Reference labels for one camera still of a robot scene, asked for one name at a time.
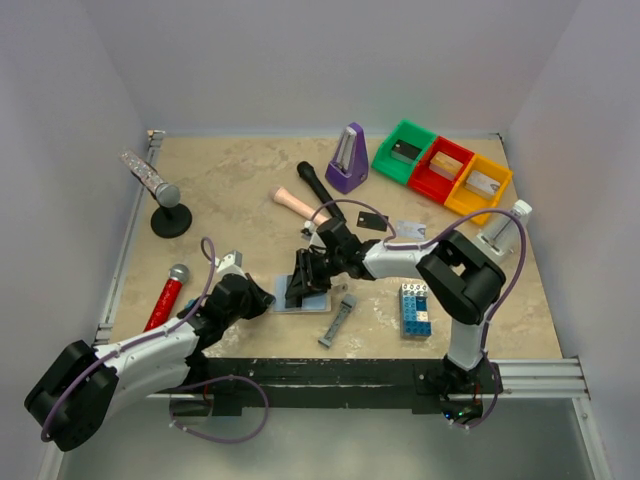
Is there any beige card holder wallet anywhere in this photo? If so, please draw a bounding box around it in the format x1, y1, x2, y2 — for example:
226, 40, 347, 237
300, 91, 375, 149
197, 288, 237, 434
270, 275, 348, 314

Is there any black credit card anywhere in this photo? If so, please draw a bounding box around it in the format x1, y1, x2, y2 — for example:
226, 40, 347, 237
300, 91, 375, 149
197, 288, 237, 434
357, 211, 388, 232

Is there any white VIP credit card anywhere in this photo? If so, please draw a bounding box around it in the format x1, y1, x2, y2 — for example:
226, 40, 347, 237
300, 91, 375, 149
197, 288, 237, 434
396, 220, 426, 241

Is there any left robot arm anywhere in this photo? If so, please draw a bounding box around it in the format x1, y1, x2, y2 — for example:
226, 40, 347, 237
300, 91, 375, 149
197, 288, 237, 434
24, 274, 275, 452

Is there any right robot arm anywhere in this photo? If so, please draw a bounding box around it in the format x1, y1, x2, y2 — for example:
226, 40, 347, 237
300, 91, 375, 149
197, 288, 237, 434
285, 218, 506, 371

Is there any black card in green bin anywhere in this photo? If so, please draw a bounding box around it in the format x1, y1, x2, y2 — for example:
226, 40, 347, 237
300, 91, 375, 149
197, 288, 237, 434
390, 140, 422, 164

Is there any tan card in red bin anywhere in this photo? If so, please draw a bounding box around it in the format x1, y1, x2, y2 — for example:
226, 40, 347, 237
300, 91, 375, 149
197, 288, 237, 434
429, 152, 463, 181

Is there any white card in yellow bin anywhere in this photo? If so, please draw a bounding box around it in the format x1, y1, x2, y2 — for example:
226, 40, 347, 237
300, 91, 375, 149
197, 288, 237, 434
465, 170, 501, 199

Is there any grey truss beam piece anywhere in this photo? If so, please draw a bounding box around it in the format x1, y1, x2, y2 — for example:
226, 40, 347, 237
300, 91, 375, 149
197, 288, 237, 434
318, 294, 357, 348

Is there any red glitter microphone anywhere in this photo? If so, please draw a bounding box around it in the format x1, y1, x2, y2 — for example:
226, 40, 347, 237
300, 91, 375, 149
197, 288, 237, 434
144, 264, 190, 332

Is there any blue toy brick block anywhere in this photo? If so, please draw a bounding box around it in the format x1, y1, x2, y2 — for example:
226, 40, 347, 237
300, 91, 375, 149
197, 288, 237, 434
399, 282, 432, 339

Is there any purple metronome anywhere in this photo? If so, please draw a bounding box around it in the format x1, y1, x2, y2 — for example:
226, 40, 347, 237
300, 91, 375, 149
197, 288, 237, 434
325, 122, 369, 195

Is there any pink microphone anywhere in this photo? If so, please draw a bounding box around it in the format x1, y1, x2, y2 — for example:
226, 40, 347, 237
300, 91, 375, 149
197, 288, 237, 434
269, 186, 328, 225

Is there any black microphone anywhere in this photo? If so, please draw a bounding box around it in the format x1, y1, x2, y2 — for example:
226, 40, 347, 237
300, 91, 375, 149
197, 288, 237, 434
296, 161, 345, 220

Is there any black round microphone stand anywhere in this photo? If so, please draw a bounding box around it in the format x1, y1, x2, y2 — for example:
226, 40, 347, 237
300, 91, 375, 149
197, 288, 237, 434
150, 203, 193, 239

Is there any glitter microphone on stand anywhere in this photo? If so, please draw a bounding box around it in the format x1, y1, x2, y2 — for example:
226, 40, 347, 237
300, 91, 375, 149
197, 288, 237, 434
119, 150, 181, 208

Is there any yellow storage bin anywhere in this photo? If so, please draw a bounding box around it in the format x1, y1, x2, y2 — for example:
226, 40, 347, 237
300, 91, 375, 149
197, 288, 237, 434
444, 154, 513, 216

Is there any green storage bin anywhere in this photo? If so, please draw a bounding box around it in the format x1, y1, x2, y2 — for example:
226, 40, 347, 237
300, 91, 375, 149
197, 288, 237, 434
372, 119, 437, 185

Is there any white metronome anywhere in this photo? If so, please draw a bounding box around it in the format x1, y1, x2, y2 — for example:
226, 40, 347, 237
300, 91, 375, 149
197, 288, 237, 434
473, 214, 520, 263

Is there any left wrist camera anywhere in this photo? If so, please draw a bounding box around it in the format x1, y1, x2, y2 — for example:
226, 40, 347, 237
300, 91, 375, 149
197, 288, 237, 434
215, 250, 245, 276

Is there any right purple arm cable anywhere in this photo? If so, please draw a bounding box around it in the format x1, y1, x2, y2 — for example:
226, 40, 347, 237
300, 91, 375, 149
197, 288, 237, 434
309, 198, 529, 351

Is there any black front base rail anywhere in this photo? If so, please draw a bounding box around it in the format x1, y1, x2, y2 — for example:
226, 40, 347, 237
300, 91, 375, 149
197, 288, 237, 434
168, 358, 503, 415

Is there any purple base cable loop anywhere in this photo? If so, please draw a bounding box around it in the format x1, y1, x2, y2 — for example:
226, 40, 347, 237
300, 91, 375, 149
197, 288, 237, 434
168, 373, 273, 444

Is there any aluminium frame rail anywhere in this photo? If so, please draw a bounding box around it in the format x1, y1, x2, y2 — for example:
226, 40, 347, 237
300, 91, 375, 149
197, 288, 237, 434
89, 130, 166, 351

